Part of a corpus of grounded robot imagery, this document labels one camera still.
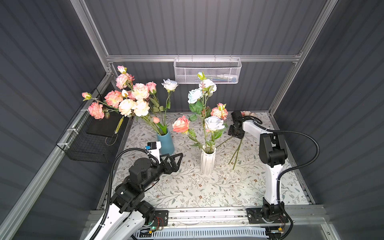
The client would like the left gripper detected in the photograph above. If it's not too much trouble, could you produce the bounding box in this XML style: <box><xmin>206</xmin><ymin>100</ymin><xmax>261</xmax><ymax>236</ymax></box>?
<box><xmin>140</xmin><ymin>152</ymin><xmax>182</xmax><ymax>193</ymax></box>

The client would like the blue ceramic vase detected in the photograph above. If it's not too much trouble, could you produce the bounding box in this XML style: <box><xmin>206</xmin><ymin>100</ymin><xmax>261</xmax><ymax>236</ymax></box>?
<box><xmin>157</xmin><ymin>131</ymin><xmax>175</xmax><ymax>156</ymax></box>

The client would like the coral spray rose stem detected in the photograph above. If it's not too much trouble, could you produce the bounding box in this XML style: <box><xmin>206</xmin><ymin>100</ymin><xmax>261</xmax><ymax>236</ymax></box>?
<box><xmin>211</xmin><ymin>103</ymin><xmax>228</xmax><ymax>120</ymax></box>

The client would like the pale blue white rose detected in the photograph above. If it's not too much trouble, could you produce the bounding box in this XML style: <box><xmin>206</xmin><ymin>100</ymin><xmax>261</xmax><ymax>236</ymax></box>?
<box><xmin>205</xmin><ymin>116</ymin><xmax>226</xmax><ymax>153</ymax></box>

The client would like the white ribbed vase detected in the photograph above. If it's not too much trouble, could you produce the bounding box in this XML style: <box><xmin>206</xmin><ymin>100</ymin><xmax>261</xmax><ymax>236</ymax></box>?
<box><xmin>201</xmin><ymin>148</ymin><xmax>216</xmax><ymax>175</ymax></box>

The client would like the coral red rose stem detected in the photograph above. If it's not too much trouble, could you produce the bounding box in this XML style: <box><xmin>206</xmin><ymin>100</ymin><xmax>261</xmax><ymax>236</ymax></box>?
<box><xmin>173</xmin><ymin>116</ymin><xmax>209</xmax><ymax>153</ymax></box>

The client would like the white green flower stem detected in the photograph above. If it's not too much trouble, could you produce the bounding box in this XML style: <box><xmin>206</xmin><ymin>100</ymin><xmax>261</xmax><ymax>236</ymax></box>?
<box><xmin>188</xmin><ymin>72</ymin><xmax>217</xmax><ymax>142</ymax></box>

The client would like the cream double peony stem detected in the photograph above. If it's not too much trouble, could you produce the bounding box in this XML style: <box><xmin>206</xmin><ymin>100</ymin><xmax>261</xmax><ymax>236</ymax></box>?
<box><xmin>118</xmin><ymin>99</ymin><xmax>164</xmax><ymax>135</ymax></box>

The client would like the pink peony stem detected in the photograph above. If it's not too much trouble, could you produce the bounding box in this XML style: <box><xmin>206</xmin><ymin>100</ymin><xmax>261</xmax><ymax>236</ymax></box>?
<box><xmin>130</xmin><ymin>83</ymin><xmax>150</xmax><ymax>101</ymax></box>

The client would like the pink multi-bloom rose stem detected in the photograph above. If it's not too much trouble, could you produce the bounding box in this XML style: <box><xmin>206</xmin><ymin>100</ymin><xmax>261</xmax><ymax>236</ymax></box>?
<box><xmin>116</xmin><ymin>66</ymin><xmax>135</xmax><ymax>90</ymax></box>

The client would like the pink spray rose stem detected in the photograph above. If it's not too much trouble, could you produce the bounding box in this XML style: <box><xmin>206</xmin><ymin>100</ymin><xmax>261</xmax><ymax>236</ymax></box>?
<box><xmin>82</xmin><ymin>91</ymin><xmax>124</xmax><ymax>120</ymax></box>

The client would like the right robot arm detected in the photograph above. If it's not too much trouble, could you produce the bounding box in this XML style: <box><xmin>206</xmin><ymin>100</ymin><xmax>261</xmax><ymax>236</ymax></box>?
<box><xmin>229</xmin><ymin>111</ymin><xmax>288</xmax><ymax>222</ymax></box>

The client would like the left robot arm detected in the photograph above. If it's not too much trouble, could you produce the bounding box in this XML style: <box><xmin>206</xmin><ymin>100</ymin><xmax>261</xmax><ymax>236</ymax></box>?
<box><xmin>85</xmin><ymin>153</ymin><xmax>184</xmax><ymax>240</ymax></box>

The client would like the pile of artificial flowers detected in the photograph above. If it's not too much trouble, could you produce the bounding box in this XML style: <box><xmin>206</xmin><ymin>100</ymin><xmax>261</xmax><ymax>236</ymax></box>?
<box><xmin>216</xmin><ymin>111</ymin><xmax>263</xmax><ymax>170</ymax></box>

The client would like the yellow marker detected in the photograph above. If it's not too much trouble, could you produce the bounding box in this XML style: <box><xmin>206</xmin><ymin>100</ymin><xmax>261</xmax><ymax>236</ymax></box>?
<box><xmin>114</xmin><ymin>117</ymin><xmax>125</xmax><ymax>135</ymax></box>

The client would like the right black cable conduit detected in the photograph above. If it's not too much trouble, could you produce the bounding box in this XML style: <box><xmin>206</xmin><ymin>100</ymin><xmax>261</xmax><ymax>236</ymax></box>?
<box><xmin>242</xmin><ymin>115</ymin><xmax>321</xmax><ymax>208</ymax></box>

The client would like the black cable conduit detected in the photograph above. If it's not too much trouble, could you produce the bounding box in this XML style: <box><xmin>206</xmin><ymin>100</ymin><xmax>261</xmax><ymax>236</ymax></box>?
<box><xmin>88</xmin><ymin>147</ymin><xmax>160</xmax><ymax>240</ymax></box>
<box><xmin>242</xmin><ymin>115</ymin><xmax>321</xmax><ymax>208</ymax></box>

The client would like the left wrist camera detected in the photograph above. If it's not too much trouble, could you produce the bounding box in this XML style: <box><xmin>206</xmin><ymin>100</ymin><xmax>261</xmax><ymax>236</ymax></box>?
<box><xmin>146</xmin><ymin>141</ymin><xmax>162</xmax><ymax>163</ymax></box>

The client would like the white wire basket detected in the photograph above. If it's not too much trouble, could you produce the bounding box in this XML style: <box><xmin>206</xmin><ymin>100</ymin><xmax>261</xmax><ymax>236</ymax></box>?
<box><xmin>174</xmin><ymin>58</ymin><xmax>242</xmax><ymax>85</ymax></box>

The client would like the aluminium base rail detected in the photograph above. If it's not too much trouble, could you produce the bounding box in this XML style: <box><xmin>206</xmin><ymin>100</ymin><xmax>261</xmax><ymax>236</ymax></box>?
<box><xmin>152</xmin><ymin>205</ymin><xmax>330</xmax><ymax>231</ymax></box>

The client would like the left black cable conduit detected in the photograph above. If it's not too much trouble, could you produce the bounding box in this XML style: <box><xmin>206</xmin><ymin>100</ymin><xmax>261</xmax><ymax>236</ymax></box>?
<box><xmin>88</xmin><ymin>147</ymin><xmax>160</xmax><ymax>240</ymax></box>

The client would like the black wire basket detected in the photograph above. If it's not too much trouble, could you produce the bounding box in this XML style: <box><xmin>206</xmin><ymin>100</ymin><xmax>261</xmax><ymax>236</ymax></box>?
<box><xmin>56</xmin><ymin>110</ymin><xmax>130</xmax><ymax>164</ymax></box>

